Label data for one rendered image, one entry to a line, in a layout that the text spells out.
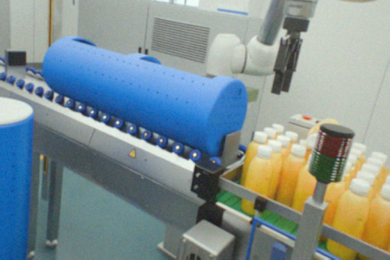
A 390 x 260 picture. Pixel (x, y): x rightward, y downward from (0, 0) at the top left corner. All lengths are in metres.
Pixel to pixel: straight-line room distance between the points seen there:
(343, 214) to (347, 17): 3.10
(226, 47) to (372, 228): 1.16
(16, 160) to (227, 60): 1.10
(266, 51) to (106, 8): 2.43
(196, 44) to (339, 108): 1.67
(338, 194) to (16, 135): 0.93
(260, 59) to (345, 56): 2.10
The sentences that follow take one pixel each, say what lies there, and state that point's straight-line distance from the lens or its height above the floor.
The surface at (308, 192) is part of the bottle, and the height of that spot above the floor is 1.00.
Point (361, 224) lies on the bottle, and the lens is 0.99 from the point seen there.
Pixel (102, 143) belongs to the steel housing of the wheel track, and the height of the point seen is 0.87.
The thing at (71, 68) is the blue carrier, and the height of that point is 1.13.
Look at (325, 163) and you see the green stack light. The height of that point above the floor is 1.19.
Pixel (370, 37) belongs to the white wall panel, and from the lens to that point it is 3.87.
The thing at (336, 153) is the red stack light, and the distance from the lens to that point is 0.72.
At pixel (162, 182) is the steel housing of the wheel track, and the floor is 0.83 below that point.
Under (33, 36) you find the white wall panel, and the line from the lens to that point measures 6.71.
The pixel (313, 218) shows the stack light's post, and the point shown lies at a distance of 0.79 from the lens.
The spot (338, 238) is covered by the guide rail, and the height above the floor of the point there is 0.96.
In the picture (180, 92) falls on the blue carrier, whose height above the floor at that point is 1.17.
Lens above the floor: 1.43
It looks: 16 degrees down
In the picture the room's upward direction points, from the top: 9 degrees clockwise
